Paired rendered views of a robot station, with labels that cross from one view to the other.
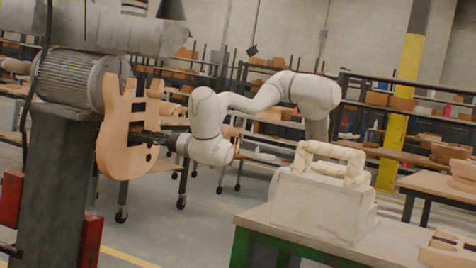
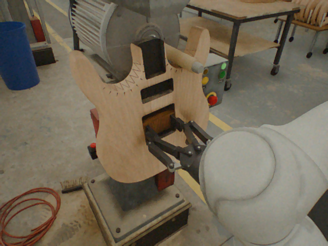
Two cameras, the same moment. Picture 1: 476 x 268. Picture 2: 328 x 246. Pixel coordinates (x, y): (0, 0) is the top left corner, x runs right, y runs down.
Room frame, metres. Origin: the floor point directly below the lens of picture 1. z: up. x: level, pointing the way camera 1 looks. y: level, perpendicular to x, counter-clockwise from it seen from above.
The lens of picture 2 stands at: (1.54, 0.12, 1.47)
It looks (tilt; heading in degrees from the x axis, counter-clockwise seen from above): 37 degrees down; 32
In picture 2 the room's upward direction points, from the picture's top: straight up
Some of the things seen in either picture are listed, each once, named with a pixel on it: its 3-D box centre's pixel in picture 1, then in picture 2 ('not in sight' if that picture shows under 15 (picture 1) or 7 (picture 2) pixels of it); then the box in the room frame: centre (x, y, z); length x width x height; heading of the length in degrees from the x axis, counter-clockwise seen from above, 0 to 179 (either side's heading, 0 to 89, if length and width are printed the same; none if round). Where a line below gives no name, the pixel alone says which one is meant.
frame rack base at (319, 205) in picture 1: (321, 205); not in sight; (1.59, -0.30, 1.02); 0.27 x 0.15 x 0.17; 65
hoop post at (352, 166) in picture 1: (351, 172); not in sight; (1.51, -0.36, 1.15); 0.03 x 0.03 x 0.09
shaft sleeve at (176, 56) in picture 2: (142, 91); (173, 54); (2.04, 0.41, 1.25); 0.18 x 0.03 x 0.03; 66
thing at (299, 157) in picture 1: (299, 159); not in sight; (1.58, -0.20, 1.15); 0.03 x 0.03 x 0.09
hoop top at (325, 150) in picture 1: (327, 151); not in sight; (1.55, -0.28, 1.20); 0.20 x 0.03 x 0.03; 64
